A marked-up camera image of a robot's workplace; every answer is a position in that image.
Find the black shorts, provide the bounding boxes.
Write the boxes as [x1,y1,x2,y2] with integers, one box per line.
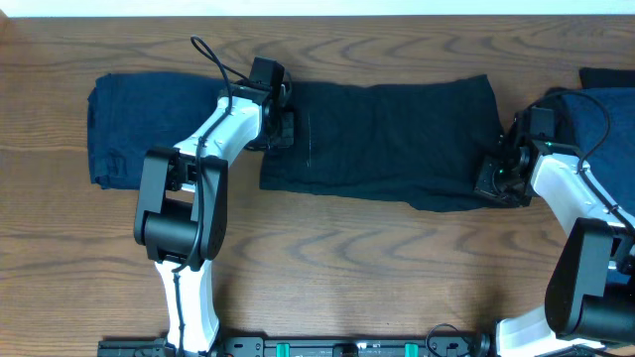
[259,74,503,212]

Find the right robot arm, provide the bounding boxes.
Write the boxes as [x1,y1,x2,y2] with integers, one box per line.
[474,106,634,356]

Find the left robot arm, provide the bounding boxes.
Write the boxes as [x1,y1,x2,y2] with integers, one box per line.
[134,57,295,356]

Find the dark clothes pile right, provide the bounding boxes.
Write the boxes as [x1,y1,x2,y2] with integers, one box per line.
[541,67,634,214]

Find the folded navy blue garment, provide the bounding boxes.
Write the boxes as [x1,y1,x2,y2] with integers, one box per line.
[87,72,225,190]

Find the left black camera cable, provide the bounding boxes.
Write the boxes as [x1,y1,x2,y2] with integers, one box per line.
[170,35,252,357]

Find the black camera cable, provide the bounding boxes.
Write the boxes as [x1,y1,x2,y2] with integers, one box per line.
[525,89,635,229]
[170,35,252,357]

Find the right black camera cable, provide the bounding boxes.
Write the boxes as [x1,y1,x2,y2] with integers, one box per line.
[525,89,635,229]

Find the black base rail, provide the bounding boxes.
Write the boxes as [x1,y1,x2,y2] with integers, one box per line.
[96,336,595,357]

